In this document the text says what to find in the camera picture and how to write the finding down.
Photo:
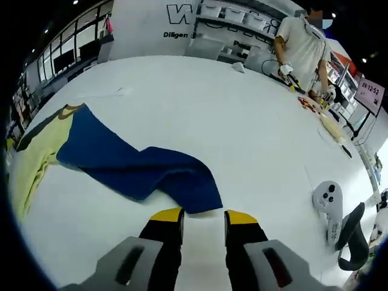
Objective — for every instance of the pink hanging bag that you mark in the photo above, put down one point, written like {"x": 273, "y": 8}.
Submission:
{"x": 109, "y": 22}

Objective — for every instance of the yellow garment with dark sleeves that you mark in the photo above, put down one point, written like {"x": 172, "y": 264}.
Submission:
{"x": 136, "y": 169}

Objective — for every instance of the pink timer screen on stand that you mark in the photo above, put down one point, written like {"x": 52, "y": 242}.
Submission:
{"x": 369, "y": 94}

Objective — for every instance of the grey metal shelving unit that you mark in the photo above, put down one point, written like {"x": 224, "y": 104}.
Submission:
{"x": 233, "y": 30}

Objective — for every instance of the beige oblong item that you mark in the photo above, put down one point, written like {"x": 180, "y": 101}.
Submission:
{"x": 332, "y": 127}

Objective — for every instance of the white crumpled cloth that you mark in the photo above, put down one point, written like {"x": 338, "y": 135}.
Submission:
{"x": 239, "y": 68}

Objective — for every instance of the red small items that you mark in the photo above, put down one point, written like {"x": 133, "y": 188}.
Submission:
{"x": 307, "y": 104}

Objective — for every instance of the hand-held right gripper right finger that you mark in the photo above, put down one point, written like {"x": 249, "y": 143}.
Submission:
{"x": 260, "y": 266}

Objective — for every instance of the white handheld controller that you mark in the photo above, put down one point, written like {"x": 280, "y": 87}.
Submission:
{"x": 329, "y": 200}

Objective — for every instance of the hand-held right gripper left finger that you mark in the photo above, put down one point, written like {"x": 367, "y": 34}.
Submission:
{"x": 133, "y": 263}

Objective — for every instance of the black pen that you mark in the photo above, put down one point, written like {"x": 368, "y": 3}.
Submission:
{"x": 346, "y": 151}

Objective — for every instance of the black computer monitor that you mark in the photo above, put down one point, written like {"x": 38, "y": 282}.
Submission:
{"x": 64, "y": 61}
{"x": 89, "y": 51}

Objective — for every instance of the white storage bin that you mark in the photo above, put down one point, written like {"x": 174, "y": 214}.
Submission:
{"x": 210, "y": 9}
{"x": 254, "y": 18}
{"x": 232, "y": 13}

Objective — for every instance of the grey box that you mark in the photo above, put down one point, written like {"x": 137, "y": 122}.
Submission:
{"x": 257, "y": 59}
{"x": 206, "y": 50}

